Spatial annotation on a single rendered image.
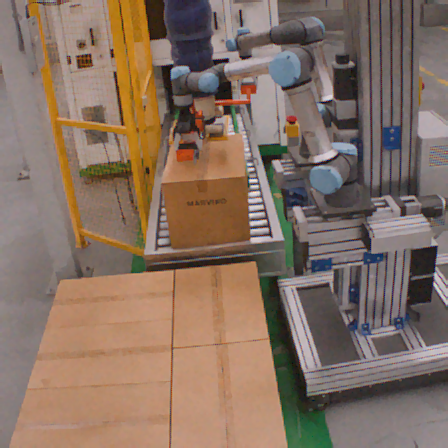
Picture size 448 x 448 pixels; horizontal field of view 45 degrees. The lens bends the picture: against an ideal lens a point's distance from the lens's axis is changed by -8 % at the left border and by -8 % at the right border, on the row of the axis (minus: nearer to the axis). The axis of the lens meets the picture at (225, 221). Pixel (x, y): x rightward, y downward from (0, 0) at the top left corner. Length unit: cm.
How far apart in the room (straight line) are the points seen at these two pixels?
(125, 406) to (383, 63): 165
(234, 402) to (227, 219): 108
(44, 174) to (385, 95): 212
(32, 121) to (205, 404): 204
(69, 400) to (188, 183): 119
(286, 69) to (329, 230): 69
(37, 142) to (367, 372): 226
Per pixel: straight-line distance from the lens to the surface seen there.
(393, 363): 276
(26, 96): 345
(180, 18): 277
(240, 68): 228
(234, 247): 290
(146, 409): 217
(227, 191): 282
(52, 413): 226
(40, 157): 356
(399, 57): 235
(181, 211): 287
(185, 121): 231
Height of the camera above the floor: 209
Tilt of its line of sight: 29 degrees down
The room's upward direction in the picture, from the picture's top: 6 degrees counter-clockwise
